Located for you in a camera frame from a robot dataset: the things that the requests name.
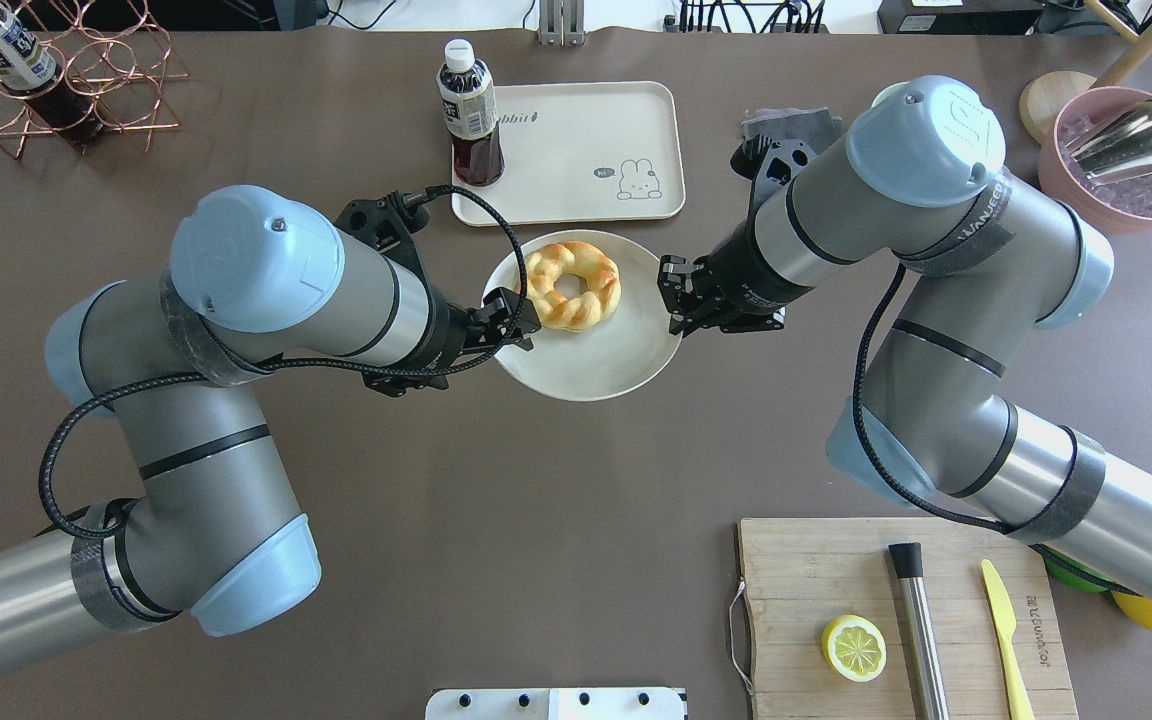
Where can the pink bowl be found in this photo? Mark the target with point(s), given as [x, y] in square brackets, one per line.
[1117, 208]

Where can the green lime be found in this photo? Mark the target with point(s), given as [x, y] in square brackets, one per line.
[1073, 574]

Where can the cream rabbit tray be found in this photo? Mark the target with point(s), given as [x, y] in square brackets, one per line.
[587, 152]

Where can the black device on table edge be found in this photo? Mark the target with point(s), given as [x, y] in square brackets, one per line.
[1005, 18]

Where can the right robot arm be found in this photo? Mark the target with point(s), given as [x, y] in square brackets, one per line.
[921, 173]

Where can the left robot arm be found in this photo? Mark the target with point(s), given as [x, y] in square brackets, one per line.
[163, 486]

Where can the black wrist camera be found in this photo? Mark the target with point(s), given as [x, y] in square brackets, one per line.
[769, 164]
[387, 225]

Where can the aluminium frame post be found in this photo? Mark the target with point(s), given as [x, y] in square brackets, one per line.
[561, 23]

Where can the grey folded cloth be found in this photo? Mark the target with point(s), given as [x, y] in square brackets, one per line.
[817, 128]

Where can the wooden cutting board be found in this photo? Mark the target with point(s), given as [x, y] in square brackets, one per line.
[802, 572]

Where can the steel muddler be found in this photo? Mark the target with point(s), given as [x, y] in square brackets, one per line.
[930, 686]

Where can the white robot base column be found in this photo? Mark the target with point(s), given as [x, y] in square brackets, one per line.
[649, 702]

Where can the yellow plastic knife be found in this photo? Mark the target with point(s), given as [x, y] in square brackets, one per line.
[1004, 619]

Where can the tea bottle in rack upper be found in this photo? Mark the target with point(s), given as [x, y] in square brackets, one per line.
[33, 74]

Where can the metal ice scoop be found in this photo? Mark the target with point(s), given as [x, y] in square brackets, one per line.
[1119, 151]

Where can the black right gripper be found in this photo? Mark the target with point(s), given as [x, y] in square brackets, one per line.
[748, 274]

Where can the twisted glazed donut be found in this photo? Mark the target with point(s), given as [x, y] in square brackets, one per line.
[572, 285]

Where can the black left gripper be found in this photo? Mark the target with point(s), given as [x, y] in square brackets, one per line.
[447, 335]

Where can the copper wire bottle rack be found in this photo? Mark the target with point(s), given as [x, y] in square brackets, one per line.
[115, 54]

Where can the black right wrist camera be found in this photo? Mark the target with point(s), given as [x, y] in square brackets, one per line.
[769, 164]

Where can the half lemon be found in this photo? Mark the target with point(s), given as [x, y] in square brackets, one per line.
[854, 647]

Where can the yellow lemon near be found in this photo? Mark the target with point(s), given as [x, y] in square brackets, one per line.
[1135, 607]

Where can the tea bottle on tray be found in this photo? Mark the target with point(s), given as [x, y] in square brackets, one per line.
[470, 114]

